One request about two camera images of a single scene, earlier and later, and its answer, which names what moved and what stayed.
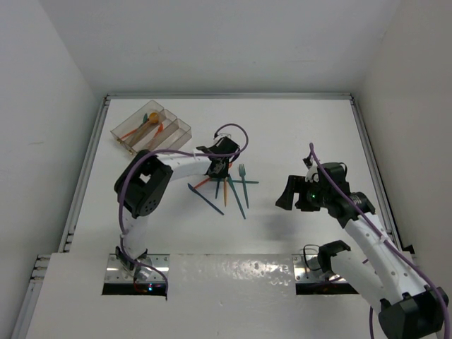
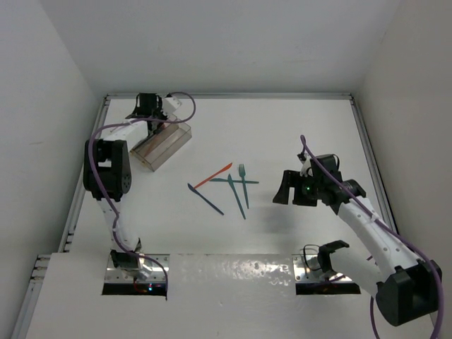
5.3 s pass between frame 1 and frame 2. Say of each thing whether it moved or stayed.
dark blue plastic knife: stayed
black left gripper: moved
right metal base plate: stayed
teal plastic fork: stayed
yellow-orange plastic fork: moved
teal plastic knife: stayed
